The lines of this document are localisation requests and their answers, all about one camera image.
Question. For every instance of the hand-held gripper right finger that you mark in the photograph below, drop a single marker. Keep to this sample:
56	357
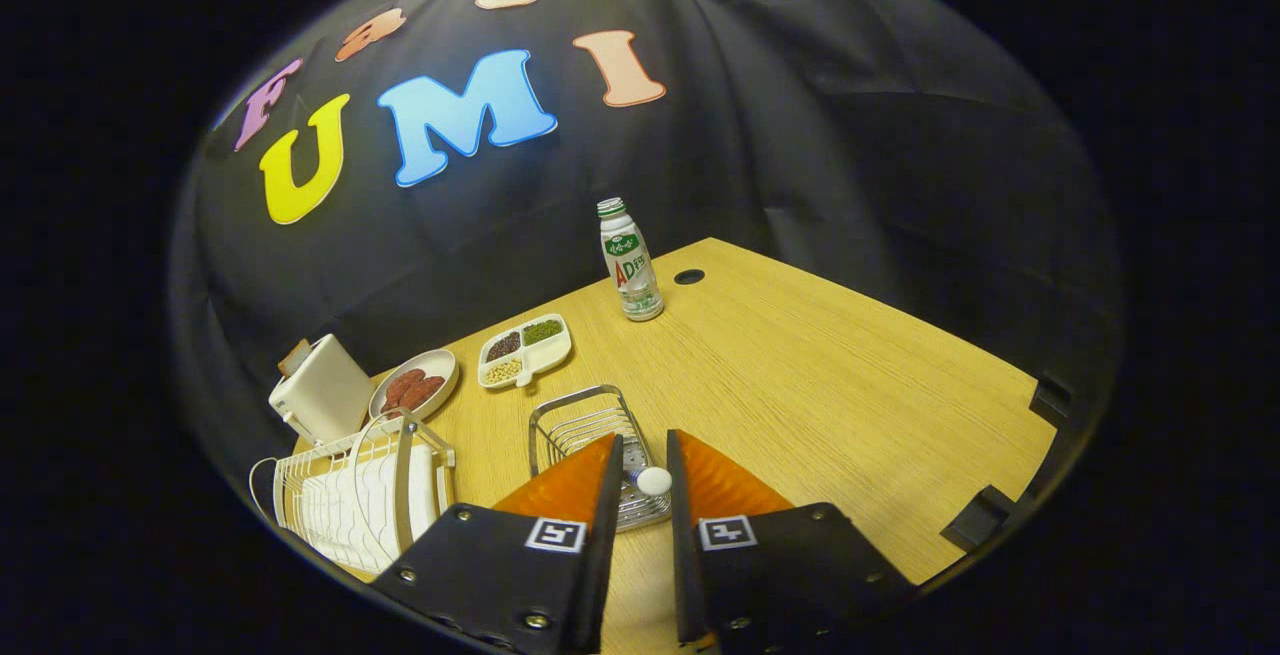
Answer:
682	535

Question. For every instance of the grey round plate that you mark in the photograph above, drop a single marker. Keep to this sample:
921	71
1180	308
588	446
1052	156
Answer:
442	365

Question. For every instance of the white ribbed drain tray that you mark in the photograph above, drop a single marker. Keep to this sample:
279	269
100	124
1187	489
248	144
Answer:
360	515

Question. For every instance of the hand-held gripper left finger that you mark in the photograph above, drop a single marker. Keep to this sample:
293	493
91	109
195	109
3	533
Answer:
605	535

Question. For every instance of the reddish brown meat patty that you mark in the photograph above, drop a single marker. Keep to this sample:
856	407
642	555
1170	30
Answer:
400	387
428	390

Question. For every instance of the white toaster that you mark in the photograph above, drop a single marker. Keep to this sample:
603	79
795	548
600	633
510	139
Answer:
325	390

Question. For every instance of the brown toast slice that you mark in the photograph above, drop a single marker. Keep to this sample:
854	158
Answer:
294	357

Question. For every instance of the white divided bean dish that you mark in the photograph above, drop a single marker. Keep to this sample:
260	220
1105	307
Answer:
540	361

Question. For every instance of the white green drink bottle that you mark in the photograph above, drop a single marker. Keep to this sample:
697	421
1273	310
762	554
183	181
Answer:
632	270

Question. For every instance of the black backdrop cloth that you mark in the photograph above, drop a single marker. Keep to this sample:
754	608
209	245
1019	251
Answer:
850	135

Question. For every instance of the black table clamp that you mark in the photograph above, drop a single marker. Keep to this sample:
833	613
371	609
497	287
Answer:
1052	400
982	517

